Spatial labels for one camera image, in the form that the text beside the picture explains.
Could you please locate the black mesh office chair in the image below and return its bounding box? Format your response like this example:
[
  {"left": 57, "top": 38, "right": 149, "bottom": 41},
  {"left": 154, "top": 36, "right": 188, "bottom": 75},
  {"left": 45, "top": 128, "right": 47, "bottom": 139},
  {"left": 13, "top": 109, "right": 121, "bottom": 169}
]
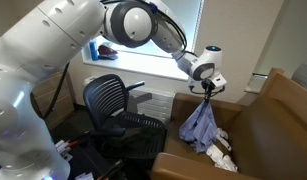
[{"left": 83, "top": 74, "right": 166, "bottom": 160}]

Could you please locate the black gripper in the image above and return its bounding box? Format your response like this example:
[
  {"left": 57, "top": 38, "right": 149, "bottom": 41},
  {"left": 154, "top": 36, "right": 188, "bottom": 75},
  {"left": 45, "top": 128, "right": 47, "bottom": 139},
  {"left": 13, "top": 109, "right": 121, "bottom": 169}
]
[{"left": 201, "top": 82, "right": 214, "bottom": 102}]

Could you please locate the brown leather couch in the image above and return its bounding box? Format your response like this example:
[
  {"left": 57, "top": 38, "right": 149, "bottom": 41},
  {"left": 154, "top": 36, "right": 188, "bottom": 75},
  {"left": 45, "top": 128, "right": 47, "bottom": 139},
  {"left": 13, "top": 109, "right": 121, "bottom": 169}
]
[{"left": 151, "top": 68, "right": 307, "bottom": 180}]

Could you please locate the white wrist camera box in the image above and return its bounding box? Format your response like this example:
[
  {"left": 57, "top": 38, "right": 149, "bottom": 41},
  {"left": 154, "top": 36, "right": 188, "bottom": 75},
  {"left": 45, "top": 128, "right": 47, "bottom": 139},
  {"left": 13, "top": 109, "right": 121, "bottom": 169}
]
[{"left": 211, "top": 74, "right": 227, "bottom": 88}]

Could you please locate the sky blue sheet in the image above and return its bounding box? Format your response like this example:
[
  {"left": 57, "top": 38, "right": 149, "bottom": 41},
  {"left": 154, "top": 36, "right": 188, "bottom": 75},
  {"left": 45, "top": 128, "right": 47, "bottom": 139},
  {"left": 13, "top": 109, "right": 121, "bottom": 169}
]
[{"left": 179, "top": 101, "right": 217, "bottom": 153}]

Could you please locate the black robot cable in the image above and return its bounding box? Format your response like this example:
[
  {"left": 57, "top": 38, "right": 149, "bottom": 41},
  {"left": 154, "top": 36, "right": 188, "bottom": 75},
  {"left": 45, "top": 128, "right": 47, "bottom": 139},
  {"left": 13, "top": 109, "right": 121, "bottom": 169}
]
[{"left": 39, "top": 61, "right": 71, "bottom": 121}]

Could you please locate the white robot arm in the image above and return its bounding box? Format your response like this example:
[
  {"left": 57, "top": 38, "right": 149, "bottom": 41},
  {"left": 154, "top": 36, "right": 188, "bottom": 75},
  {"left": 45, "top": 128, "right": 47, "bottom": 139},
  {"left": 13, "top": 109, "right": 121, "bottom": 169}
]
[{"left": 0, "top": 0, "right": 226, "bottom": 180}]

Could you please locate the red and white shoe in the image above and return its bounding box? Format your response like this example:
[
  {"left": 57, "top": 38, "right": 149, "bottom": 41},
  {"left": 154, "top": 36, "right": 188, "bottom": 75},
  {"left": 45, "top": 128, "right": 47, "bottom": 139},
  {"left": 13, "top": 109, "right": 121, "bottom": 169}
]
[{"left": 98, "top": 45, "right": 118, "bottom": 60}]

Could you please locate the blue bottle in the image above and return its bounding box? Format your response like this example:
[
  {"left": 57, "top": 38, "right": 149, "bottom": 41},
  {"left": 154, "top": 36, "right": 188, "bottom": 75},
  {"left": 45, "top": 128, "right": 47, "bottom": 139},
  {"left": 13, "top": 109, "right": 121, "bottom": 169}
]
[{"left": 89, "top": 41, "right": 99, "bottom": 61}]

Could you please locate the wooden drawer cabinet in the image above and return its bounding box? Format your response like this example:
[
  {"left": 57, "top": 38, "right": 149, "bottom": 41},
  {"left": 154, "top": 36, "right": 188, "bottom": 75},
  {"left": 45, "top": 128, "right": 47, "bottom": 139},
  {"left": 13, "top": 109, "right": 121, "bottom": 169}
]
[{"left": 32, "top": 72, "right": 74, "bottom": 130}]

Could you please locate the white crumpled cloth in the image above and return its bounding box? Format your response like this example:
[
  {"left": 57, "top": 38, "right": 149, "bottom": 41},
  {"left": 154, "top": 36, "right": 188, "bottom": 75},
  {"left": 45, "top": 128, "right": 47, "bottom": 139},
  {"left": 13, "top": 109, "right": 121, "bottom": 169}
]
[{"left": 205, "top": 128, "right": 238, "bottom": 172}]

